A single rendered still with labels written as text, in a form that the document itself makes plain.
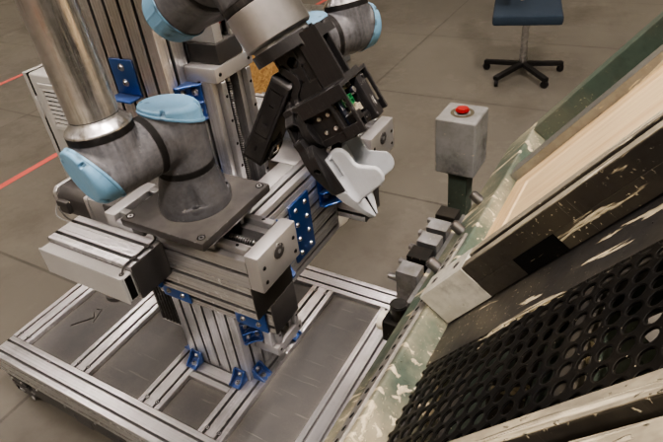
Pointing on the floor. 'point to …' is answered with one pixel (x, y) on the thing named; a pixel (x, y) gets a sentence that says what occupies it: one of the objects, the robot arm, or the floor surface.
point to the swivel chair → (517, 13)
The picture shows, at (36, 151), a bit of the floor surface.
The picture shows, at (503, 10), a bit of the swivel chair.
